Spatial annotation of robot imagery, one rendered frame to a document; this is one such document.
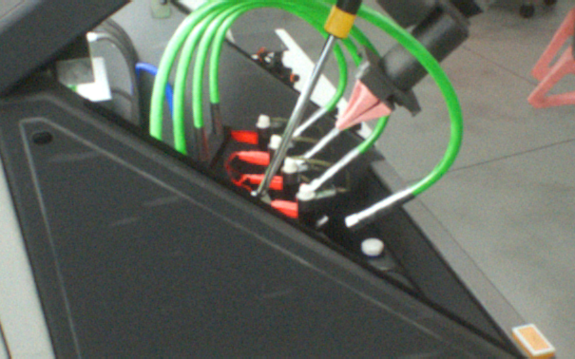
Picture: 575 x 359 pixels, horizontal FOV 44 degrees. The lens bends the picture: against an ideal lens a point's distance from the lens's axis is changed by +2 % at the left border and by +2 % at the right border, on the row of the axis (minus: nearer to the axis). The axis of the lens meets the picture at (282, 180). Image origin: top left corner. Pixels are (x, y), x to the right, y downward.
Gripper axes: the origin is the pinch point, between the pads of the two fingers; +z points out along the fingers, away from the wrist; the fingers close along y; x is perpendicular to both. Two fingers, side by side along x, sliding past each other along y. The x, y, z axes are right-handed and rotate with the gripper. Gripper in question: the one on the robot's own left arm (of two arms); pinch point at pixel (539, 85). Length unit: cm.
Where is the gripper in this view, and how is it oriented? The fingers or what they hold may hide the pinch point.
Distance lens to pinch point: 82.5
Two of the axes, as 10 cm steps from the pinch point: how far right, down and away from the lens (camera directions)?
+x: 7.5, 6.0, 2.7
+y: -3.0, 6.8, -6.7
